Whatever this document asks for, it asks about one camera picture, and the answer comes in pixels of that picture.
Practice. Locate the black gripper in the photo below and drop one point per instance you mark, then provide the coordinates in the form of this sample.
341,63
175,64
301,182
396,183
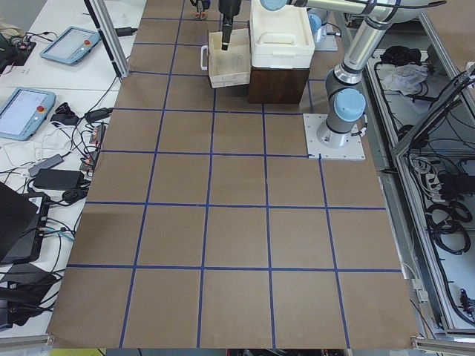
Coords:
228,7
200,4

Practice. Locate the grey orange scissors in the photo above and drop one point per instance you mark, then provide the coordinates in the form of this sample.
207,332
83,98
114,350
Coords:
200,15

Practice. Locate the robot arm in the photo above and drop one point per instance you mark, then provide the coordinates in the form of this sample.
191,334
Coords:
318,23
347,104

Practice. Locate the white plastic tray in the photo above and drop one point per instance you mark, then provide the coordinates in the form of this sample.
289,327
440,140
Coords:
280,39

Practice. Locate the dark wooden cabinet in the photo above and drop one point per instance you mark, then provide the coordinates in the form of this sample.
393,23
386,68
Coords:
277,86

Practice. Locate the blue teach pendant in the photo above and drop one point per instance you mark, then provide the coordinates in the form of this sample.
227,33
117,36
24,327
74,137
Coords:
24,112
71,46

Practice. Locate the black power brick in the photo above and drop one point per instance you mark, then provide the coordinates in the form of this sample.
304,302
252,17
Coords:
61,180

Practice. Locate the black laptop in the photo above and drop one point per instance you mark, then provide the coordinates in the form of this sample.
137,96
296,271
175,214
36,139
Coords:
23,216

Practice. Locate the wooden drawer with white handle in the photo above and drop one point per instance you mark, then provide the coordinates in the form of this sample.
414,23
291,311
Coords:
229,67

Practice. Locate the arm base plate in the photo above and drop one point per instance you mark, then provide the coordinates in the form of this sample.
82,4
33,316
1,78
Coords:
322,143
324,39

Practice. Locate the aluminium frame post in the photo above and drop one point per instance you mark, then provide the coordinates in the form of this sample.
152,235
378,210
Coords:
104,25

